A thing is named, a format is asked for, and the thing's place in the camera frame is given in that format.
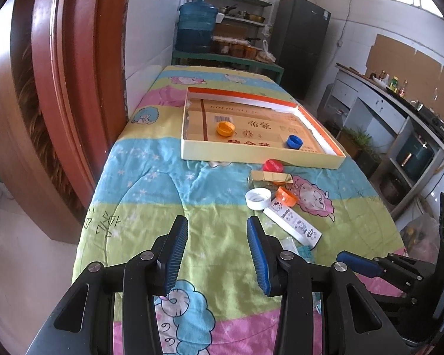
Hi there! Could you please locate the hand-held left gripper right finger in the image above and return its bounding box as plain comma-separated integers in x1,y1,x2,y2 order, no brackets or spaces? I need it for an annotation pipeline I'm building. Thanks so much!
246,217,408,355

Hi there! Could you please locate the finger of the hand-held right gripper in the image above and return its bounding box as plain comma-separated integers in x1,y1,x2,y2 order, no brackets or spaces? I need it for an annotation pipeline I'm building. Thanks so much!
336,251,435,304

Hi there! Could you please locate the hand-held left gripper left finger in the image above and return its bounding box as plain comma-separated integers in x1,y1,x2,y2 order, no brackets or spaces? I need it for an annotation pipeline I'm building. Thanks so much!
30,214,189,355

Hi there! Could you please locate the white cartoon case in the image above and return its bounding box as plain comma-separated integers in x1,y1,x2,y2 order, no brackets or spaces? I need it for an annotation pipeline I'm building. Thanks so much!
263,201,323,249

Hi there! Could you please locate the teal packet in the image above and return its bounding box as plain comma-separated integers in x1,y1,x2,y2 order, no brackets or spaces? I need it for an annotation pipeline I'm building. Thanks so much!
296,245,315,265

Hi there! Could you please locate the gold rectangular box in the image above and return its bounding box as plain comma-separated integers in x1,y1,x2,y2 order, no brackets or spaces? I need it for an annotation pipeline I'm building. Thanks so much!
250,172,294,185

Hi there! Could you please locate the orange rimmed cardboard tray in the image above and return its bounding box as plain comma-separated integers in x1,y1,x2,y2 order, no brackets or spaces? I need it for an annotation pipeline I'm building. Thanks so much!
180,87,346,170

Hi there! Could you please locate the clear plastic packet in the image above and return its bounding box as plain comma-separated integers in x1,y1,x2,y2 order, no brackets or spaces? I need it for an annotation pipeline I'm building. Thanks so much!
280,237,300,254

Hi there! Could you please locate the crumpled plastic bag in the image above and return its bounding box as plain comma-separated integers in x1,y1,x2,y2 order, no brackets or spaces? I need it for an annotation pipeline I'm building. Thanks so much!
400,212,444,252

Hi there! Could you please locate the white bottle cap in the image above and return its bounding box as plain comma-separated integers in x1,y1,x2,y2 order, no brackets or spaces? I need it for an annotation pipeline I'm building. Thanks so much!
245,188,271,211

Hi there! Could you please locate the printed cartoon blanket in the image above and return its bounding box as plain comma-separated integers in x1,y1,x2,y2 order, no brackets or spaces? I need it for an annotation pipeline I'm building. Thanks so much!
72,64,406,355

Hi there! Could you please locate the dark round pot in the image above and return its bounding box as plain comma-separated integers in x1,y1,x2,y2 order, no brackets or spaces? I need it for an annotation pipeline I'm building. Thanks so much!
381,177,406,204

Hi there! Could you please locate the dark green planter box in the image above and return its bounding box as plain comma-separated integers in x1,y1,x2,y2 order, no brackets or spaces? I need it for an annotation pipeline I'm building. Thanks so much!
355,150,382,178

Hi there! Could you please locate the dark teal appliance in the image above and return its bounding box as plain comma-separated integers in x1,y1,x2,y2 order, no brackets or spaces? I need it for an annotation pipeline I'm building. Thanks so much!
394,133,435,178

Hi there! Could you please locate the potted green plant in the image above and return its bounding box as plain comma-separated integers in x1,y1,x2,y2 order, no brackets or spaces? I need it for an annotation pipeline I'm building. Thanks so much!
338,126,382,159

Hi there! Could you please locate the black gas stove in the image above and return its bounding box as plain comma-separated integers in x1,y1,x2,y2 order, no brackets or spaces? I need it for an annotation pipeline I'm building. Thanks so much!
418,107,444,145

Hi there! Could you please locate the white kitchen counter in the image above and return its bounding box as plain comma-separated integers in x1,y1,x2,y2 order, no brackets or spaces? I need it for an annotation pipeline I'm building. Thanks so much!
318,63,444,211

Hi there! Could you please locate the grey bin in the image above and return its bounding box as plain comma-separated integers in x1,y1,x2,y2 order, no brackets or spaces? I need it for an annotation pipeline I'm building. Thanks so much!
320,83,335,119

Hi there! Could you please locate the plastic bag of food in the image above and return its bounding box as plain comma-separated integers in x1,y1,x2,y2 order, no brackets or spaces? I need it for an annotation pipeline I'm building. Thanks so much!
258,40,278,63

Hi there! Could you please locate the dark refrigerator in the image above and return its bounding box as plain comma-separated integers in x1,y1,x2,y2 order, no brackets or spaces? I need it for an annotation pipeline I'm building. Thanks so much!
272,0,332,100

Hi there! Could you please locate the brown wooden door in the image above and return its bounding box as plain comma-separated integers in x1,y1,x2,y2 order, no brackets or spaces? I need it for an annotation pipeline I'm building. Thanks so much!
0,0,134,245

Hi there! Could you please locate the blue water jug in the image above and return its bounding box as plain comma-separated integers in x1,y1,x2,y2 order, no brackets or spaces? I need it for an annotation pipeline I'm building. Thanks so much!
176,0,220,54

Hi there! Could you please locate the brown cardboard box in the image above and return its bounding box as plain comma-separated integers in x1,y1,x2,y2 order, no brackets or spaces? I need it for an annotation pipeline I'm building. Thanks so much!
215,22,248,38

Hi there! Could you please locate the metal shelf rack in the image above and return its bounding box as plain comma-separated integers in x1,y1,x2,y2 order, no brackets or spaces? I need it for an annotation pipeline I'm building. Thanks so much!
185,0,280,57

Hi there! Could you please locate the cardboard wall panel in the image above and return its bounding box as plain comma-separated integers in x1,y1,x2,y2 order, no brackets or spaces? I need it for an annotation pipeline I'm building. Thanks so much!
366,34,444,119

